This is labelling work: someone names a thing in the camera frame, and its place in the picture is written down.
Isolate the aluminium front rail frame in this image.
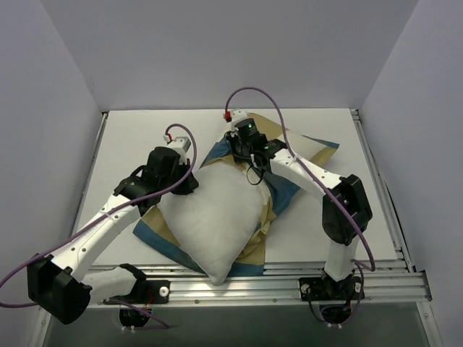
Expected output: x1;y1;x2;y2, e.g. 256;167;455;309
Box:
38;263;433;310

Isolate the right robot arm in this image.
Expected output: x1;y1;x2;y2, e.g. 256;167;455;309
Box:
225;117;373;299

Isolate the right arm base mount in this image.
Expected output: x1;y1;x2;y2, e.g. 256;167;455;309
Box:
298;275;365;301

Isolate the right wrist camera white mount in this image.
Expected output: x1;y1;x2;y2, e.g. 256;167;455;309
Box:
223;109;248;128

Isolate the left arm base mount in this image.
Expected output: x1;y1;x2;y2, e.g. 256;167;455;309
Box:
142;280;171;306

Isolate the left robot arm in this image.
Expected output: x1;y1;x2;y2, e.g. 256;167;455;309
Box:
27;138;199;325

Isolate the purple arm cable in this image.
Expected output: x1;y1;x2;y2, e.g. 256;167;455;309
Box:
224;86;376;272
0;124;198;308

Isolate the blue tan white checked pillowcase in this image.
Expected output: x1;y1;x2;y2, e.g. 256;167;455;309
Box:
132;111;341;278

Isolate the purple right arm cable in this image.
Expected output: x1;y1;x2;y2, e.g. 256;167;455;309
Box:
224;86;376;272

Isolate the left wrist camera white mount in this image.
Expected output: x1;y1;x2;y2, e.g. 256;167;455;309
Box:
163;134;192;162

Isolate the white pillow insert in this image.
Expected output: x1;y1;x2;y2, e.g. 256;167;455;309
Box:
146;160;271;286

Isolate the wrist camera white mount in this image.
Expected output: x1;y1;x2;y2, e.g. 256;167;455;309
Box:
223;109;248;128
163;134;192;162

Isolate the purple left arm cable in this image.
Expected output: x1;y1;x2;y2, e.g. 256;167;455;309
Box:
0;124;198;308

